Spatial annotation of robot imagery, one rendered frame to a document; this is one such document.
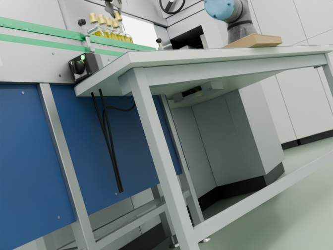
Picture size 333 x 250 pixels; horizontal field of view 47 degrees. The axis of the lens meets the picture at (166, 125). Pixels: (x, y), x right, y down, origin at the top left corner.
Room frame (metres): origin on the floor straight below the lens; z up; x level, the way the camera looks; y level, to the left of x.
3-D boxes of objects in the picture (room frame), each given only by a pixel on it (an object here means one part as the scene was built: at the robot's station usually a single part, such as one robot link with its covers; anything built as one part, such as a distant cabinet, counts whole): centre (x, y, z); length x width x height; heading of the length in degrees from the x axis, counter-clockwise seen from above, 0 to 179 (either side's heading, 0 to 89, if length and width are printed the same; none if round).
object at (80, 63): (1.23, 0.23, 0.79); 0.04 x 0.03 x 0.04; 62
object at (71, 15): (2.19, 0.10, 1.15); 0.90 x 0.03 x 0.34; 152
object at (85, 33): (1.39, 0.17, 0.94); 0.07 x 0.04 x 0.13; 62
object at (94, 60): (1.28, 0.20, 0.79); 0.08 x 0.08 x 0.08; 62
